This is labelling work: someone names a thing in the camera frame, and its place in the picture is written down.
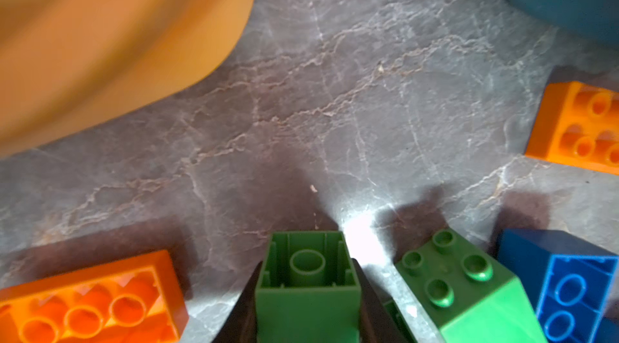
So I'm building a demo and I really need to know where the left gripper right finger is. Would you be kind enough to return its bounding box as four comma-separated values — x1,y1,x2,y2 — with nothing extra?
351,259,407,343

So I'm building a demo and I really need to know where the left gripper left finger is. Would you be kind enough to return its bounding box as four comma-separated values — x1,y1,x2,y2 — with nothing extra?
212,262,262,343

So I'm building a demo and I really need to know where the green lego cluster top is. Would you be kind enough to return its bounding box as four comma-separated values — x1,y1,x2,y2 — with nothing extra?
255,231,362,342

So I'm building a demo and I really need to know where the green lego cluster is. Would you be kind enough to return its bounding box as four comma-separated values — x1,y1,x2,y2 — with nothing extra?
255,231,362,342
395,229,546,342

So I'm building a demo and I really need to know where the orange lego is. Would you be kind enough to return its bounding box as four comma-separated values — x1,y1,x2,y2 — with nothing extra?
525,81,618,175
1,250,190,343

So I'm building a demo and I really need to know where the green long lego centre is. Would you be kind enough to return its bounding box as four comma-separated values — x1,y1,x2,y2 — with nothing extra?
383,299,417,343

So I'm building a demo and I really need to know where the green lego cluster right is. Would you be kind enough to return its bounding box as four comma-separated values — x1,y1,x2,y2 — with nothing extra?
395,229,546,342

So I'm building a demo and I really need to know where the blue lego upper right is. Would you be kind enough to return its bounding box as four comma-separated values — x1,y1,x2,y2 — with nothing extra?
497,229,618,342

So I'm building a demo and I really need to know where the yellow rectangular container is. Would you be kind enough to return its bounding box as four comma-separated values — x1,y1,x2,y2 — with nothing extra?
1,0,254,156

